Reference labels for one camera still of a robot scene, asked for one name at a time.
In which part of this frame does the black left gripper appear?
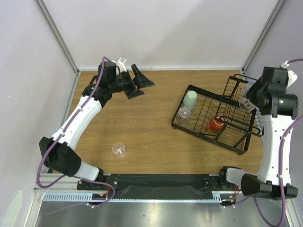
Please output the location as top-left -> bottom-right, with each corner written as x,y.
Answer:
109,65 -> 153,99

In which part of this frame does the small clear glass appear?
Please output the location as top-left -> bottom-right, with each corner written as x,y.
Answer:
239,97 -> 256,113
240,82 -> 253,96
112,142 -> 126,157

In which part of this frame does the orange black mug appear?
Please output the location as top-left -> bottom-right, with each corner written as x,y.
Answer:
205,116 -> 225,132

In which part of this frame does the green plastic cup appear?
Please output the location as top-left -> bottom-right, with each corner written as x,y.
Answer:
182,90 -> 197,111

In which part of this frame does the large clear faceted glass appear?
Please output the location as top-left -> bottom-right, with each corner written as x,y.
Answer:
176,107 -> 192,127

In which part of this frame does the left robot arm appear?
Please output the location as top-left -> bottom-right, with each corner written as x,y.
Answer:
39,57 -> 155,190

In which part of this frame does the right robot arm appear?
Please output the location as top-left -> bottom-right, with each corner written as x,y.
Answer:
218,66 -> 299,200

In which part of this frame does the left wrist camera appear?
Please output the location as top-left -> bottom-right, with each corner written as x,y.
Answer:
116,57 -> 127,72

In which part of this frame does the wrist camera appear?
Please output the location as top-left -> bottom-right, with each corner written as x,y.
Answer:
116,57 -> 127,72
280,61 -> 298,88

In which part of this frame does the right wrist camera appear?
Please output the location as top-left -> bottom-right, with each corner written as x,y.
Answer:
280,61 -> 298,88

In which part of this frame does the black wire dish rack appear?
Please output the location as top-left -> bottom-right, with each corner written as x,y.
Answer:
171,74 -> 264,155

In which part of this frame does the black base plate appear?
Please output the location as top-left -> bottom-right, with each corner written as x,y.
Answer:
76,174 -> 237,200

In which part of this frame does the white cable duct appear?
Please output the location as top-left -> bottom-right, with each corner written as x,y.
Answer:
44,191 -> 235,203

